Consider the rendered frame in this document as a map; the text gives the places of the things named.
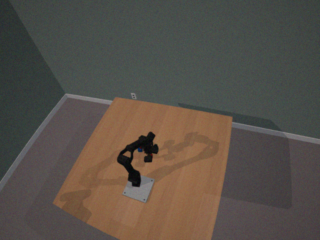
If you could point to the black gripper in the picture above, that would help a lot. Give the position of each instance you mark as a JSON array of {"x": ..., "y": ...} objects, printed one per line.
[{"x": 148, "y": 158}]

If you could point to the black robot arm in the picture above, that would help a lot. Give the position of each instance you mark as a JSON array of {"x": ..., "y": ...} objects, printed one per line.
[{"x": 134, "y": 175}]

